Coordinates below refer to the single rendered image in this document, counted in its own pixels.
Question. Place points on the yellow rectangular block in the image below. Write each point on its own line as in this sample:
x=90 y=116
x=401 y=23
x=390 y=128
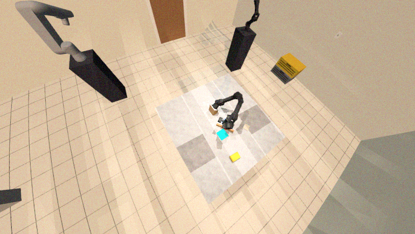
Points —
x=234 y=157

